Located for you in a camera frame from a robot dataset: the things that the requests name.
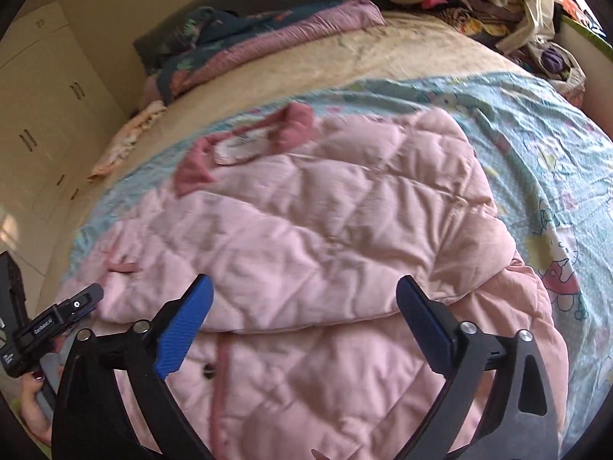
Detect pink quilted coat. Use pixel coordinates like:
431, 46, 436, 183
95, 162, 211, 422
59, 108, 568, 459

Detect person's left hand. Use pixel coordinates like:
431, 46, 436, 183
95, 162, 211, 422
20, 370, 52, 447

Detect cream built-in wardrobe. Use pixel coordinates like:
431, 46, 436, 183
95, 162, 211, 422
1, 3, 126, 221

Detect peach white small cloth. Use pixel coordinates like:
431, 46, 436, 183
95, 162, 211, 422
87, 100, 167, 181

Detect light blue cartoon bedsheet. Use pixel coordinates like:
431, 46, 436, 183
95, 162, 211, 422
62, 74, 612, 451

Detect dark floral purple quilt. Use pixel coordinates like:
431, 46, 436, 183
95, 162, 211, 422
134, 0, 385, 108

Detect bag with purple items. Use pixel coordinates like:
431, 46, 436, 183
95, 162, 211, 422
526, 42, 587, 108

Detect beige mattress cover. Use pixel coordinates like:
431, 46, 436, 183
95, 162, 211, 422
36, 11, 524, 309

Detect green windowsill cloth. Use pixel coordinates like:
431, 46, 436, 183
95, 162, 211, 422
556, 0, 612, 55

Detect cream window curtain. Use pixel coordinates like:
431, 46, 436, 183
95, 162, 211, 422
496, 0, 555, 55

